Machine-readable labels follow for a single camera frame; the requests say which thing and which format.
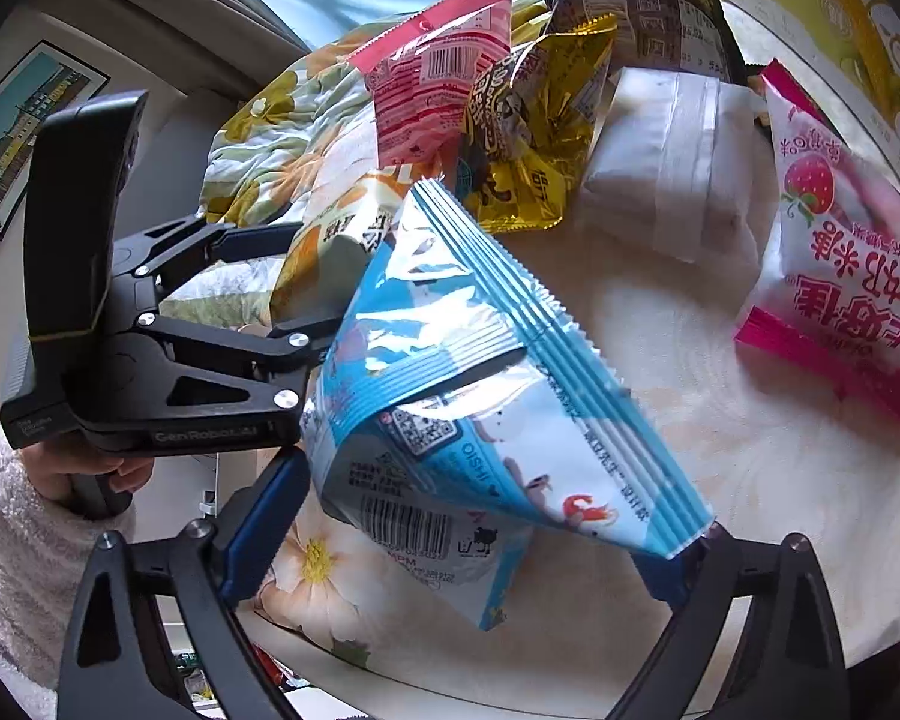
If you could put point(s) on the white fluffy left sleeve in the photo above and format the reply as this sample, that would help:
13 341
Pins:
43 552

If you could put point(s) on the green yellow cardboard box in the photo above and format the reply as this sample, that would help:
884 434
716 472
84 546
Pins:
832 37

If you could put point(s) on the beige left curtain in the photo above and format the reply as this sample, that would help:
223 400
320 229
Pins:
231 47

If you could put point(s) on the pink strawberry rice snack bag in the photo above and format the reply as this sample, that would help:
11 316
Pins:
828 298

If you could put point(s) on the red pink snack bag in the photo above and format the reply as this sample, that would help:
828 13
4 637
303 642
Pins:
420 73

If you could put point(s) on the white floral tablecloth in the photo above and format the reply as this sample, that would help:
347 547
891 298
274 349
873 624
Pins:
770 446

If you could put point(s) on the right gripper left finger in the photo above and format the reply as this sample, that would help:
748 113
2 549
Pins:
116 661

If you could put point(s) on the floral green striped quilt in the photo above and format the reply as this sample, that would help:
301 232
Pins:
287 154

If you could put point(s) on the person's left hand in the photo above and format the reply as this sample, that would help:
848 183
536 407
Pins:
52 464

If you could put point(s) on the white translucent snack pack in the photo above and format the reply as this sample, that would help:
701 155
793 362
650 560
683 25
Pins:
673 168

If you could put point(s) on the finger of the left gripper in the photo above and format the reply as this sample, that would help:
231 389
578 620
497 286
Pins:
199 360
222 243

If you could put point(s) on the beige orange snack bag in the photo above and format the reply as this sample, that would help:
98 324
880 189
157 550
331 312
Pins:
328 256

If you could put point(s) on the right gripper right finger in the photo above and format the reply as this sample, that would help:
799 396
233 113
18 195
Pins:
788 662

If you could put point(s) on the framed city picture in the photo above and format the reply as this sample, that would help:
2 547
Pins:
45 81

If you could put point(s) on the brown snack bag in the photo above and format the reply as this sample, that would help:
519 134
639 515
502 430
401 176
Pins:
677 35

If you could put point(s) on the blue white Oishi snack bag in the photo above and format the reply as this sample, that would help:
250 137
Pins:
460 408

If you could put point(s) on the yellow foil snack bag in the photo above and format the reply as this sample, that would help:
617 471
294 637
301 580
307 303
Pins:
528 127

